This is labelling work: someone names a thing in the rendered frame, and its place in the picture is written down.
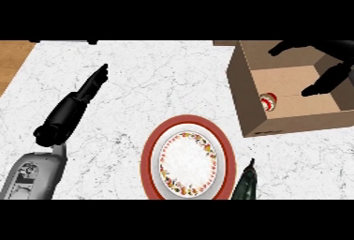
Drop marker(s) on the black appliance foot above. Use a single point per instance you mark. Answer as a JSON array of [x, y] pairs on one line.
[[34, 41], [92, 42]]

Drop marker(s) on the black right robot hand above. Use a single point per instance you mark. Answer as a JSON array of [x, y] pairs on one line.
[[338, 50]]

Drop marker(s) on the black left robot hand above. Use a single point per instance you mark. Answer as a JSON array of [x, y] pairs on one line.
[[64, 117]]

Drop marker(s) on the red and white cupcake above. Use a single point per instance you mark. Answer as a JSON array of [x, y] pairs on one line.
[[269, 101]]

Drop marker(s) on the brown cardboard box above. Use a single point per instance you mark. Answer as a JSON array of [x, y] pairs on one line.
[[251, 103]]

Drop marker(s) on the dark green bottle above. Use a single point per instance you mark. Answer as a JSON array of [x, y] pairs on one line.
[[245, 184]]

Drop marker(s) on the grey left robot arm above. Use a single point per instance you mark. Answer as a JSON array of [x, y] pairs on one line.
[[34, 175]]

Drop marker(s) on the red rimmed floral plate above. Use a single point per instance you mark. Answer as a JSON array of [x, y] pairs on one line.
[[188, 162]]

